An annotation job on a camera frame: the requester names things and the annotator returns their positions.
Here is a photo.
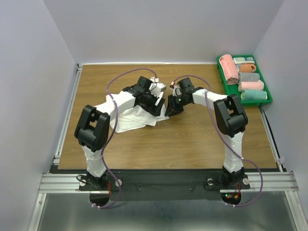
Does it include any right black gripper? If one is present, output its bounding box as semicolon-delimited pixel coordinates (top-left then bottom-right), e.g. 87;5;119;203
165;94;189;116

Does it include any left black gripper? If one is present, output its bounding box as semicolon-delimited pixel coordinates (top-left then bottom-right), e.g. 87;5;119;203
139;90;165;117

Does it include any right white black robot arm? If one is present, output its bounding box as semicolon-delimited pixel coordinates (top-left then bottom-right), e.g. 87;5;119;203
165;76;248;188

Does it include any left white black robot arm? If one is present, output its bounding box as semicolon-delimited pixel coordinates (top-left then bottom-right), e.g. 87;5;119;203
74;76;167;190

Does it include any green plastic basket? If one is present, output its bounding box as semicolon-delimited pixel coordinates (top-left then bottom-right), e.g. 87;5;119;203
217;55;272;106

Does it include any long pink rolled towel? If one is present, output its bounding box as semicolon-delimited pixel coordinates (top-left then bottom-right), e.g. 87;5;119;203
219;54;239;85

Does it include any teal rolled towel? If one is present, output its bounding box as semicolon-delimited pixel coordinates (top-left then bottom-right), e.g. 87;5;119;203
241;90;268;101

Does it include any grey rolled towel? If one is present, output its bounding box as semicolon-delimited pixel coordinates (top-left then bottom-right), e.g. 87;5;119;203
238;72;260;83

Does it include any short pink rolled towel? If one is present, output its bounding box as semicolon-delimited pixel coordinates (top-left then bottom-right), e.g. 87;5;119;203
238;80;264;92

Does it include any orange rolled towel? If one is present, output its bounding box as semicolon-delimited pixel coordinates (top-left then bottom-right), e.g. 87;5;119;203
237;64;257;73

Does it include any white blue patterned towel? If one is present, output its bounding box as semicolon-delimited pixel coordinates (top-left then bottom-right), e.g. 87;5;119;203
233;56;255;64

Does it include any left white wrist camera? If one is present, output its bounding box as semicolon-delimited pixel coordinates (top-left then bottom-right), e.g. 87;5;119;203
150;77;167;106

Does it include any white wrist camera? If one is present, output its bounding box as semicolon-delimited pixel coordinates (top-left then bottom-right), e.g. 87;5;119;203
170;81;182;97
150;77;167;106

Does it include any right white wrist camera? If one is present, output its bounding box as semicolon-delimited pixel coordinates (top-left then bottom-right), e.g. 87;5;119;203
170;81;182;97

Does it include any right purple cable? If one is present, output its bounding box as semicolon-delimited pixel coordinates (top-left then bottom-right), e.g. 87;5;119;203
171;74;263;208

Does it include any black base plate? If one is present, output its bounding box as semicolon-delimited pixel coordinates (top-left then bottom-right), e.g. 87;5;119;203
49;168;251;203

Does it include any aluminium frame rail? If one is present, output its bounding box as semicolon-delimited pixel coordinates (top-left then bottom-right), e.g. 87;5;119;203
26;62;114;231

